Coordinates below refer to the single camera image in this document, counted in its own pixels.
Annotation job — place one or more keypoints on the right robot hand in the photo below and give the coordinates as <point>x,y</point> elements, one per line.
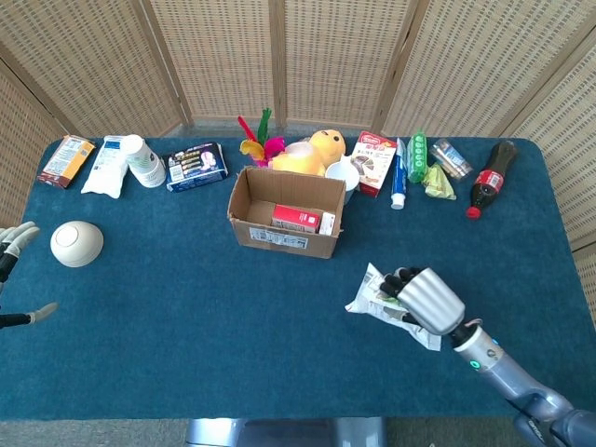
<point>430,302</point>

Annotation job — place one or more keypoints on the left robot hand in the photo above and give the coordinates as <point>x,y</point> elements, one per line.
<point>11,244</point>

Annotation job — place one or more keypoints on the white crinkled snack bag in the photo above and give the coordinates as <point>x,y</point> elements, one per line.
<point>372,302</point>

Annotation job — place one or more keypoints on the red and white carton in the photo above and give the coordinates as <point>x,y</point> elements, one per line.
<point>295,218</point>

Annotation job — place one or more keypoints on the brown cardboard shipping box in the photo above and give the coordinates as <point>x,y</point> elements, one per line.
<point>279,242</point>

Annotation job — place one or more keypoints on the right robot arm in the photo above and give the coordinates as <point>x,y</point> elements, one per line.
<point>512,372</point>

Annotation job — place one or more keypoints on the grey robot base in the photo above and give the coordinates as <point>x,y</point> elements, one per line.
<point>284,433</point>

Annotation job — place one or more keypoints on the orange brown snack box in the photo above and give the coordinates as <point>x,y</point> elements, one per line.
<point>65,160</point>

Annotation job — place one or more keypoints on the red white biscuit box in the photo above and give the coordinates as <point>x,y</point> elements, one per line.
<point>375,160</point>

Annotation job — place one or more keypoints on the beige upturned bowl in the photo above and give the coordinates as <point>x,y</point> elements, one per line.
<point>77,244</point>

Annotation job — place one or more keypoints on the yellow green snack pouch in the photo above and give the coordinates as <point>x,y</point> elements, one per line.
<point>438,184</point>

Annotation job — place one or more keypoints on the white soft pouch bag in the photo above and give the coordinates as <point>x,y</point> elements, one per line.
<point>107,167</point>

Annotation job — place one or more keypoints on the blue white toothpaste tube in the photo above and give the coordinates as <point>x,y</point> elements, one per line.
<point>399,174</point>

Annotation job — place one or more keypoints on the cola bottle with red cap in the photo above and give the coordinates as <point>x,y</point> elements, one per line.
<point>489,179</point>

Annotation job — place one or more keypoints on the green wet wipes pack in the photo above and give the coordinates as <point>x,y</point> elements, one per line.
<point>416,156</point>

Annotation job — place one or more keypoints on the light blue paper cup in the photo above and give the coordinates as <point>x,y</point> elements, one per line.
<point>347,177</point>

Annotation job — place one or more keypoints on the stack of white paper cups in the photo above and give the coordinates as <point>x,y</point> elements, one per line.
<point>146,163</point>

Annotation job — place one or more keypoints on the yellow plush duck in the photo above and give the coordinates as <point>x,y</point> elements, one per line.
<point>305,156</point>

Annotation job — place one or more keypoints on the dark blue sanitary pad pack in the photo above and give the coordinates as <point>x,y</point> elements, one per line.
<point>198,167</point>

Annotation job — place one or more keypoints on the blue felt table cloth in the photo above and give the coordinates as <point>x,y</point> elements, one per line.
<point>209,326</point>

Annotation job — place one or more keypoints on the colourful feather shuttlecock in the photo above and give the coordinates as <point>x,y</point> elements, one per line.
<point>270,146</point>

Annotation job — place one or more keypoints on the woven wooden folding screen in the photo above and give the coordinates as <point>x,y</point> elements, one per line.
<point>326,56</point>

